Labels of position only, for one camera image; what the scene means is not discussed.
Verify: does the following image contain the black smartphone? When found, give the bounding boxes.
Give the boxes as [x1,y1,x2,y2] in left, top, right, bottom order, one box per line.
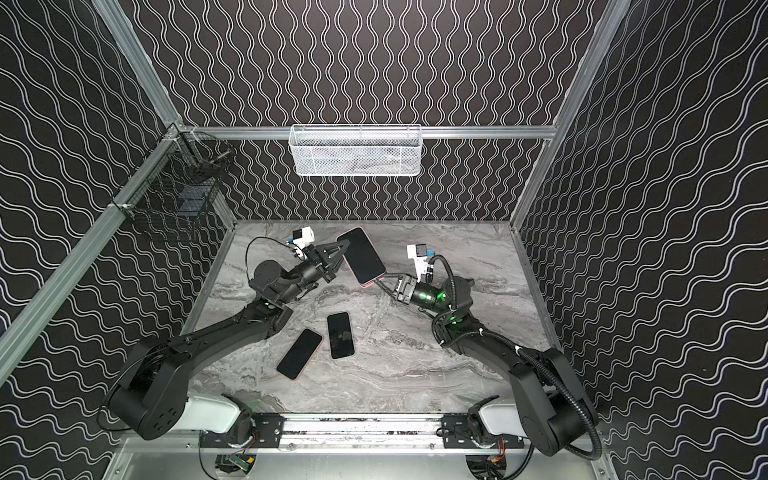
[336,227,387,275]

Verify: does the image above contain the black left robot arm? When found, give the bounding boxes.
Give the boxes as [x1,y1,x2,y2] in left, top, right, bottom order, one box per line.
[100,240,350,446]

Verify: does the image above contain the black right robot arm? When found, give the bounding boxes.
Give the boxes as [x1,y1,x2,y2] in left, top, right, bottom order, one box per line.
[373,274,603,461]

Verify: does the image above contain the black phone middle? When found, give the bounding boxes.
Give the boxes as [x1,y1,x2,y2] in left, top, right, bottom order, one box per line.
[327,312,355,360]

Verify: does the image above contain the black phone pink case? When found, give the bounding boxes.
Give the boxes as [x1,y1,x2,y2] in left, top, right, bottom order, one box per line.
[276,329,323,380]

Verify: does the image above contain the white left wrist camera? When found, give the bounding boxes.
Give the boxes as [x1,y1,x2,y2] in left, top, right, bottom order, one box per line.
[287,226,315,260]

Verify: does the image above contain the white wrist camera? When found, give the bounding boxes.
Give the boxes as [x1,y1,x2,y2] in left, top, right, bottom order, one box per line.
[287,226,315,260]
[407,243,434,283]

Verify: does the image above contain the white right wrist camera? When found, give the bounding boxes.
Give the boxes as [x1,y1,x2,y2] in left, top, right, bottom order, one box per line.
[407,243,434,283]

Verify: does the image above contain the white wire basket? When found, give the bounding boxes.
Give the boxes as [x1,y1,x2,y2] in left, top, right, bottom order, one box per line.
[288,124,424,177]

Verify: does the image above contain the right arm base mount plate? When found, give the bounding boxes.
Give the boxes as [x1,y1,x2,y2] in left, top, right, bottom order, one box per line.
[436,414,525,450]

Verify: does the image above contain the aluminium front rail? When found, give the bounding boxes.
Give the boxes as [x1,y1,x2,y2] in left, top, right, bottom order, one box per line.
[122,412,607,454]

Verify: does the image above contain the black wire basket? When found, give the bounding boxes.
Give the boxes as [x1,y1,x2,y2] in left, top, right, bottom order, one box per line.
[125,131,235,244]

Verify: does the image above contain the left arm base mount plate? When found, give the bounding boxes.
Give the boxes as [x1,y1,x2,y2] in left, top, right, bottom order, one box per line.
[199,413,285,450]

